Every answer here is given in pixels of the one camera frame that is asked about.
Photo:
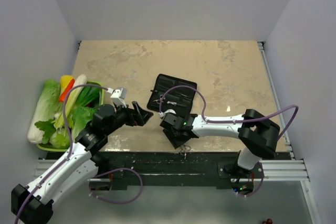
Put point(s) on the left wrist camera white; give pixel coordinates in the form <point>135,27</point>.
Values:
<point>118,96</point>

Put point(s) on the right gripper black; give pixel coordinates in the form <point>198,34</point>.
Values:
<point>175,142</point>

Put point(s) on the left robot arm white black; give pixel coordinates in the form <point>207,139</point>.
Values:
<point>36,202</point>

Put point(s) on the orange carrot toy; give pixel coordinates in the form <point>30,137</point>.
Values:
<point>67,89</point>

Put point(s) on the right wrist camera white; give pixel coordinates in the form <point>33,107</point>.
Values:
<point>163,114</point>

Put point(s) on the green vegetable basket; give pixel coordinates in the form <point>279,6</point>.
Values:
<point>61,108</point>

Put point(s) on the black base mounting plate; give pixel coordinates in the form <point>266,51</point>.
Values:
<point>119,170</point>

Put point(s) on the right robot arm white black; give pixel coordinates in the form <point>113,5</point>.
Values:
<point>259,135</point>

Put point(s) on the parsley leaf toy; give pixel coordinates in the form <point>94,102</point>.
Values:
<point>48,129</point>

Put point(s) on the black zip tool case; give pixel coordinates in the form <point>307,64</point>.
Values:
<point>181,95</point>

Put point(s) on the dark green bok choy toy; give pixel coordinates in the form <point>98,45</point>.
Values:
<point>90,96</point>

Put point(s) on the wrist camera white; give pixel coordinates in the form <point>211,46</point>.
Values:
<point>118,96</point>
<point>163,114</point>

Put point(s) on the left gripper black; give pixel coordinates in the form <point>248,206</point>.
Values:
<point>138,116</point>

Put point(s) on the aluminium frame rail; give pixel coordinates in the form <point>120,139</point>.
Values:
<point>230,75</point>

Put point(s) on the yellow pepper toy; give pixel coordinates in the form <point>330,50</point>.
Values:
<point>64,80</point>

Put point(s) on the napa cabbage toy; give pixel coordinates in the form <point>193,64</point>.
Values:
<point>46,107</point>

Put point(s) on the silver scissors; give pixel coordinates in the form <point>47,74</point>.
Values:
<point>157,101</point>
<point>184,149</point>

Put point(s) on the white green leek toy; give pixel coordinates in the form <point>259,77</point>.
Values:
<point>82,79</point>

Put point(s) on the round green cabbage toy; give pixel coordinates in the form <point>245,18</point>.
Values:
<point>60,139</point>

